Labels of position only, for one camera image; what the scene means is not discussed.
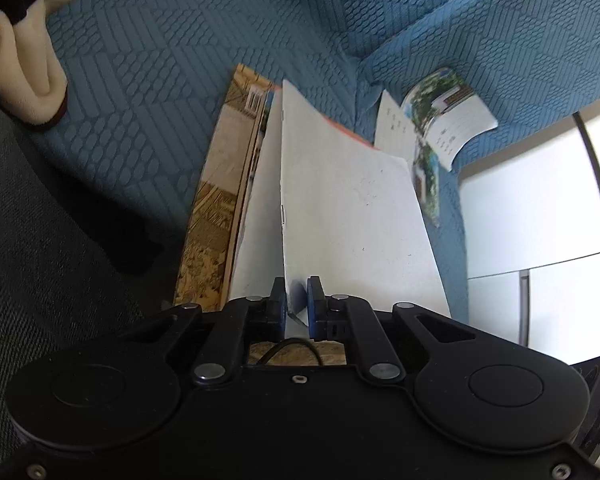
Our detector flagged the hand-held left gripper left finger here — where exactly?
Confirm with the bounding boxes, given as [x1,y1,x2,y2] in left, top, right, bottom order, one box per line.
[115,277,287,387]

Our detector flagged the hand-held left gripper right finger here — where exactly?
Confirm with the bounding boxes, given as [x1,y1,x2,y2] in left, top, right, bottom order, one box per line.
[306,276,486,386]

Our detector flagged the tan painting cover book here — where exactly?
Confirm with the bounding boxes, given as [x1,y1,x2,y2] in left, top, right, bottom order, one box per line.
[172,63,348,367]

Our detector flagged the curled photo cover notebook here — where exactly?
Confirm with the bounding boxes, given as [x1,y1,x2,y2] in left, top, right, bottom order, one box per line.
[401,66,499,172]

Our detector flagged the white cabinet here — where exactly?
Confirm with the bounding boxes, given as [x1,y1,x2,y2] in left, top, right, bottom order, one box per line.
[455,95,600,366]

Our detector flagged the white lined cover notebook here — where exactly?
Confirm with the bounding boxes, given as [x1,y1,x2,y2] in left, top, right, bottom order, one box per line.
[374,89,417,162]

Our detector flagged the person's grey pants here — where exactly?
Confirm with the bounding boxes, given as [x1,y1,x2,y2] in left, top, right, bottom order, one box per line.
[0,92,186,466]

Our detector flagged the blue textured sofa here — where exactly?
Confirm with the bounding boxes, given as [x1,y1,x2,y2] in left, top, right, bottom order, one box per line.
[27,0,600,323]

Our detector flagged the red black cream striped blanket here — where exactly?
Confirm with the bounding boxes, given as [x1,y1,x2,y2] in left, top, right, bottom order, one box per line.
[0,0,131,133]

